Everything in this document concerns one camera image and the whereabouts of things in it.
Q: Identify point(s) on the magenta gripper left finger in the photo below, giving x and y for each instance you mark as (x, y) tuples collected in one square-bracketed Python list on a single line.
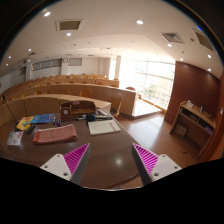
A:
[(70, 166)]

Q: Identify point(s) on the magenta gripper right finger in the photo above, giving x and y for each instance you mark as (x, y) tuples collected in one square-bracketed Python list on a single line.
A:
[(151, 166)]

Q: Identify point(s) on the folded pink towel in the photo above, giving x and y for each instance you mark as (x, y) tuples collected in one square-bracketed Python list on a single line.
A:
[(55, 135)]

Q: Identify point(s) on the cardboard box in shelf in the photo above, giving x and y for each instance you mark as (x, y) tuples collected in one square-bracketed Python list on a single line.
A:
[(180, 130)]

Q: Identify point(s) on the white open notebook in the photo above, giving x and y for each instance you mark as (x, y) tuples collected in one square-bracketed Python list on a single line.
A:
[(103, 127)]

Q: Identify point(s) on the black small device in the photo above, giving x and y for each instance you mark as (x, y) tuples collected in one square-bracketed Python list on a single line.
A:
[(90, 117)]

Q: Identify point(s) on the black remote control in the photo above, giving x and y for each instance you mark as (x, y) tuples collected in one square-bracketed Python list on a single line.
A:
[(30, 128)]

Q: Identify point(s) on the wooden desk organizer box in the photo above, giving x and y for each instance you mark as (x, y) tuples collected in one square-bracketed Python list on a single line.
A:
[(77, 107)]

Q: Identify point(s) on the blue booklet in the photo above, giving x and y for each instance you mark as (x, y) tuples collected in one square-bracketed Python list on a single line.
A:
[(44, 118)]

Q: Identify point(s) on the wooden shelf cabinet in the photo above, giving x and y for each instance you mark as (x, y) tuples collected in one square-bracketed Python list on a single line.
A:
[(200, 125)]

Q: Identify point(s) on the white paper packet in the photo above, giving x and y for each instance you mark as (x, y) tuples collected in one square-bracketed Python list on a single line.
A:
[(14, 138)]

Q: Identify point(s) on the yellow book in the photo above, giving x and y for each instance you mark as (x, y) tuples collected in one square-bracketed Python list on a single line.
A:
[(25, 123)]

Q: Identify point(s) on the black microphone stand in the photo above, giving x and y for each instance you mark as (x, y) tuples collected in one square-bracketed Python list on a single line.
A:
[(8, 114)]

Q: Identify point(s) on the long curved wooden desk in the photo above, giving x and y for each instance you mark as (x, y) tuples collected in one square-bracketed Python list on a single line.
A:
[(99, 92)]

